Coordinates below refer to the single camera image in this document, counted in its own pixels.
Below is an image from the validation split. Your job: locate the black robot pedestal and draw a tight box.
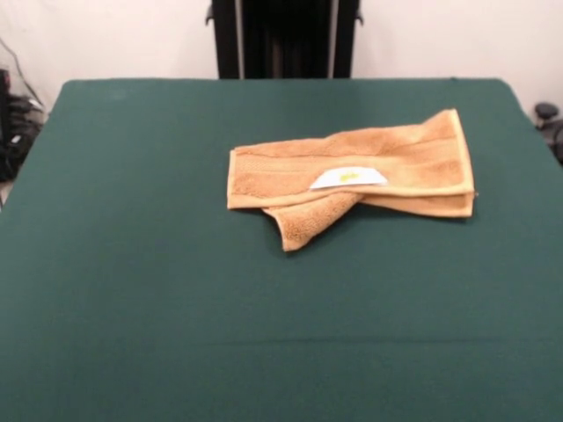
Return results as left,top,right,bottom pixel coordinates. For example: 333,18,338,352
204,0,364,80

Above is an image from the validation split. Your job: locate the tan terry towel white label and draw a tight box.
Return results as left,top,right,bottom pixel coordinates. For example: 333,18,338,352
226,108,476,254

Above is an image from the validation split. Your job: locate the black office chair base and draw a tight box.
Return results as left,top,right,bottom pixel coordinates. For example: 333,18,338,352
0,68,48,182
534,101,563,167

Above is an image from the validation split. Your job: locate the dark green table cloth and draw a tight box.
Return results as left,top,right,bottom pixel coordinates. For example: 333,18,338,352
0,77,563,422

